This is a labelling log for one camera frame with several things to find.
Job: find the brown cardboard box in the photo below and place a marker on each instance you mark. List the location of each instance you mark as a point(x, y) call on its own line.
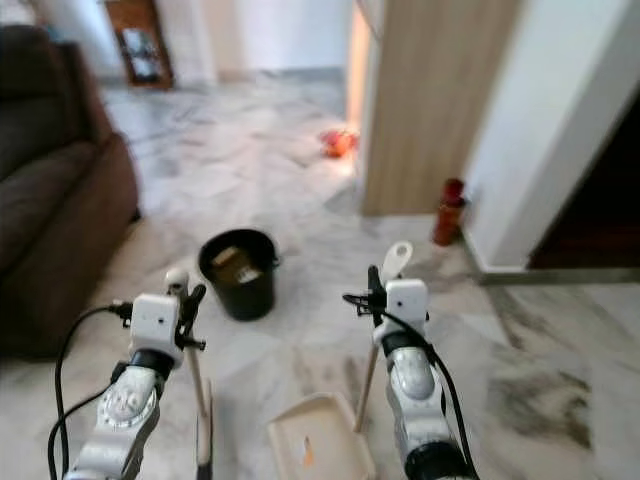
point(232, 262)

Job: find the dark brown fabric sofa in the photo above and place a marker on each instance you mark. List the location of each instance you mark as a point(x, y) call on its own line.
point(50, 200)

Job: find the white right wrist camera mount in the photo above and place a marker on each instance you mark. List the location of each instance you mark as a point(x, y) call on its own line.
point(405, 300)

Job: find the small brown wooden shelf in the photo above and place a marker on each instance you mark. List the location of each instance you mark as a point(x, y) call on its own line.
point(140, 45)

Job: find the black plastic bucket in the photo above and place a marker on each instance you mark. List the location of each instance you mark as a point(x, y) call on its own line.
point(252, 298)

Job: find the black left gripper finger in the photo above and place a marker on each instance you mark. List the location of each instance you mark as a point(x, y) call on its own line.
point(192, 300)

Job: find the beige broom with wooden stick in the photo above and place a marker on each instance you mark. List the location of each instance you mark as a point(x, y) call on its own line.
point(177, 279)

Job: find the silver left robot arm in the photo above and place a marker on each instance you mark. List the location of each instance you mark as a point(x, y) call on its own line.
point(125, 410)

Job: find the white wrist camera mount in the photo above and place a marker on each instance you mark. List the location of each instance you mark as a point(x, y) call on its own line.
point(155, 325)
point(405, 300)

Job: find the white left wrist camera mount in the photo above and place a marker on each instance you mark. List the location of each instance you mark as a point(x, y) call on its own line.
point(155, 325)

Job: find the red plate with oranges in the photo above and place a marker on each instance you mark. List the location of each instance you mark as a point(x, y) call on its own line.
point(338, 142)

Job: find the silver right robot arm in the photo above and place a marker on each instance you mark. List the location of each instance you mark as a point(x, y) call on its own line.
point(415, 400)

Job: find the red cylindrical tin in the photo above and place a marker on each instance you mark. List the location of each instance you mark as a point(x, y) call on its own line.
point(450, 212)

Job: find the light wood cabinet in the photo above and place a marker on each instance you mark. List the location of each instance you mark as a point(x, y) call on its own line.
point(430, 110)

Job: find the small orange scrap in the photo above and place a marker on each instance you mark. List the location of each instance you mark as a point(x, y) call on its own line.
point(307, 452)

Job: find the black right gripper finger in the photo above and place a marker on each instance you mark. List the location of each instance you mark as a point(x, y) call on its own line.
point(378, 287)

